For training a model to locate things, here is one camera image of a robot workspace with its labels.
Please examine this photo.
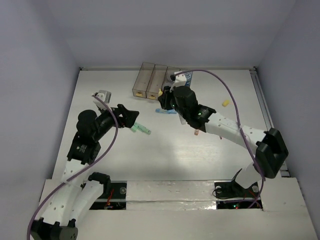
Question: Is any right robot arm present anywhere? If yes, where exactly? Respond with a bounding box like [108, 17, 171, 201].
[158, 86, 289, 196]

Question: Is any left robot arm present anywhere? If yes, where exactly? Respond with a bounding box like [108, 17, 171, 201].
[26, 103, 139, 240]

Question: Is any blue correction tape pen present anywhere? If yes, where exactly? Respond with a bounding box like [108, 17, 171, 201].
[155, 108, 177, 114]

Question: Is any green correction tape pen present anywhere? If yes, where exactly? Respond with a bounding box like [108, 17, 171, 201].
[130, 122, 151, 135]

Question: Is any green highlighter marker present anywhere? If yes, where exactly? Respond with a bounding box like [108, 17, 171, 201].
[179, 115, 187, 125]

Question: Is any orange correction tape pen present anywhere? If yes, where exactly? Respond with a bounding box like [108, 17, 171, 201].
[194, 129, 200, 136]

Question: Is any smoked drawer box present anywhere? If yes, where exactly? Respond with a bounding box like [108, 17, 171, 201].
[165, 66, 181, 83]
[132, 62, 155, 98]
[184, 69, 194, 87]
[146, 64, 168, 100]

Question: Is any yellow marker cap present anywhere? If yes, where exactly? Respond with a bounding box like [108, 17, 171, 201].
[221, 100, 230, 107]

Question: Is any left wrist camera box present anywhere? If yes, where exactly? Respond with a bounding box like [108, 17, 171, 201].
[97, 90, 112, 104]

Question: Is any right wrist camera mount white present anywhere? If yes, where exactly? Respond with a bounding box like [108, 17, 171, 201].
[170, 73, 187, 88]

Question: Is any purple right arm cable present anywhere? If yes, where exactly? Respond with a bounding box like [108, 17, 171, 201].
[174, 69, 266, 209]

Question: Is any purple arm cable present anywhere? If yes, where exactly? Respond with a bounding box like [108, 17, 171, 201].
[26, 94, 119, 240]
[174, 69, 266, 209]

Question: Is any silver foil front rail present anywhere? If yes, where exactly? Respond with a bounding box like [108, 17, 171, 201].
[125, 180, 217, 211]

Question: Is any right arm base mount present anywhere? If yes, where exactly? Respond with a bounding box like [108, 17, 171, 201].
[212, 169, 263, 210]

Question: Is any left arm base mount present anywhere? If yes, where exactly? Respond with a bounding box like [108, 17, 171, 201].
[88, 172, 127, 210]

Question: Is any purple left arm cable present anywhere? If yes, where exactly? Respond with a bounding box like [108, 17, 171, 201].
[26, 94, 119, 240]

